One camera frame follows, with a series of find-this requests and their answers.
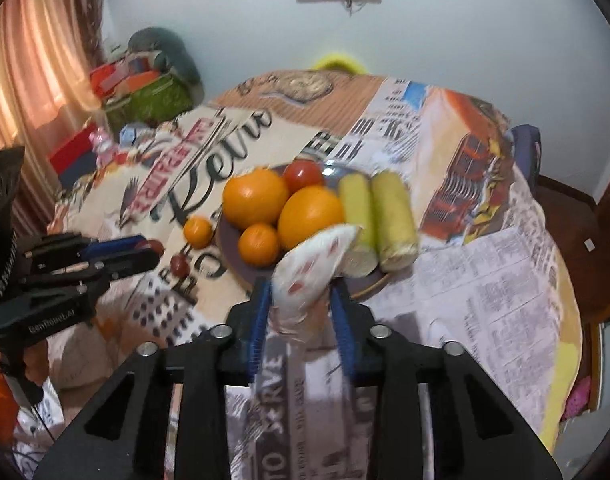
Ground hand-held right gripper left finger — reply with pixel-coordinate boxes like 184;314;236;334
32;277;273;480

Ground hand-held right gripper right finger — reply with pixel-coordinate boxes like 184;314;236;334
330;282;564;480

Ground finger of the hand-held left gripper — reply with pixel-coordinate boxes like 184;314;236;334
26;232;149;262
24;248;161;294

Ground small tangerine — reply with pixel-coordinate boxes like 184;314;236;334
237;222;280;267
183;216;214;249

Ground dark purple plate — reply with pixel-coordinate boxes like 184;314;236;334
216;160;422;302

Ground large orange with sticker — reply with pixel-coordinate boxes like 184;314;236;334
277;185;346;251

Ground large orange with stem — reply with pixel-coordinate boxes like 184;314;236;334
222;167;290;230

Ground yellow corn cob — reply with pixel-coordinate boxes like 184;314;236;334
371;170;420;272
339;172;380;278

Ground red tomato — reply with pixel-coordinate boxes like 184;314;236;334
283;159;326;192

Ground red box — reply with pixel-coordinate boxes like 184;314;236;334
49;129;99;177

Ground green bag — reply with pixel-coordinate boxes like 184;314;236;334
102;74;194;127

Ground printed newspaper-style tablecloth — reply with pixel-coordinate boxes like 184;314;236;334
47;67;586;480

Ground red gift boxes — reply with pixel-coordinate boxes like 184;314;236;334
90;59;162;97

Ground grey plush pillow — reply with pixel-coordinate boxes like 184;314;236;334
127;27;204;84

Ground pink spotted cloth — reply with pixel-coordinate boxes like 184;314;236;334
560;375;594;422

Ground dark blue chair back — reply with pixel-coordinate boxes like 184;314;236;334
509;125;542;182

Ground yellow curved tube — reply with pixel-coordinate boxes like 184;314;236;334
312;52;366;76

